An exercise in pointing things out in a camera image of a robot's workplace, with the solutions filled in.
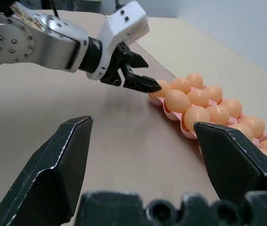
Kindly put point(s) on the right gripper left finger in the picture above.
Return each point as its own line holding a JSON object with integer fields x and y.
{"x": 53, "y": 174}

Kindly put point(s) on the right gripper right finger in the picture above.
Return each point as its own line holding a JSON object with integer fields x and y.
{"x": 232, "y": 162}

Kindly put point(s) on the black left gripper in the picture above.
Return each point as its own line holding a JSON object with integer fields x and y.
{"x": 116, "y": 68}

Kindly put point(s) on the pink egg tray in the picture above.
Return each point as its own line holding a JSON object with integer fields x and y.
{"x": 171, "y": 115}

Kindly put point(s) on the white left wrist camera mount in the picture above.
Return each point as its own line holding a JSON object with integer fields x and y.
{"x": 123, "y": 21}

